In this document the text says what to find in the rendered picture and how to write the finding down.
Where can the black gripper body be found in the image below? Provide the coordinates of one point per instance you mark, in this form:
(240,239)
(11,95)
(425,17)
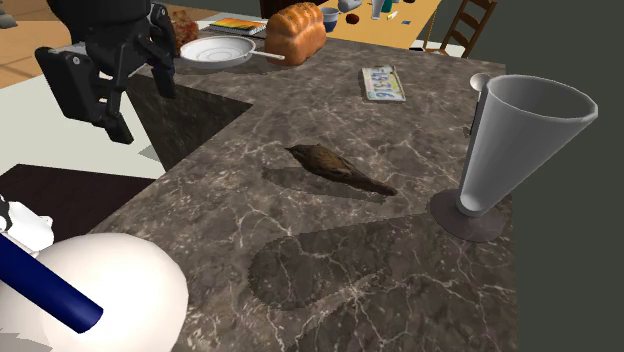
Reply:
(105,19)

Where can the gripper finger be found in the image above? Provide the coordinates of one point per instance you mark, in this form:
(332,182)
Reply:
(73,83)
(164,58)

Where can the red brown patterned object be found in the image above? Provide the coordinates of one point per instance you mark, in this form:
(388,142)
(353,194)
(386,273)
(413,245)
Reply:
(186,29)

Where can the white frying pan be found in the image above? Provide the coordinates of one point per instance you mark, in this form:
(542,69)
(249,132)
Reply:
(217,50)

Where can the colourful book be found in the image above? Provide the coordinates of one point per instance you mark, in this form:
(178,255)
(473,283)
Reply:
(239,26)

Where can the brown bread loaf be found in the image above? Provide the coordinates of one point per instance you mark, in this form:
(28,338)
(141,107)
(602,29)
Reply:
(295,34)

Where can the brown bird figure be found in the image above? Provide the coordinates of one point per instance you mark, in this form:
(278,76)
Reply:
(336,168)

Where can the dark blue cylinder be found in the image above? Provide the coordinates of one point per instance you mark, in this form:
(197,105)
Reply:
(44,287)

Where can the white rounded object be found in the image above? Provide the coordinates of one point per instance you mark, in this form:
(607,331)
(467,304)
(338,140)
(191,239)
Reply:
(131,287)

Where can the licence plate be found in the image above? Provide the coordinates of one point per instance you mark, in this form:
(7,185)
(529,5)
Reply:
(383,84)

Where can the wooden table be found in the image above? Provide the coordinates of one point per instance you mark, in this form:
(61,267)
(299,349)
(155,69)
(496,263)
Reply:
(390,29)

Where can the wooden chair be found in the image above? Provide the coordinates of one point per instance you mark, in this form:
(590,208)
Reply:
(463,27)

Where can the grey spoon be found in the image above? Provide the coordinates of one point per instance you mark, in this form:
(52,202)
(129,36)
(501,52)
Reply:
(479,83)

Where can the grey conical vase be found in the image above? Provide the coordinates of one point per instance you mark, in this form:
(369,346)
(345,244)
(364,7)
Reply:
(516,131)

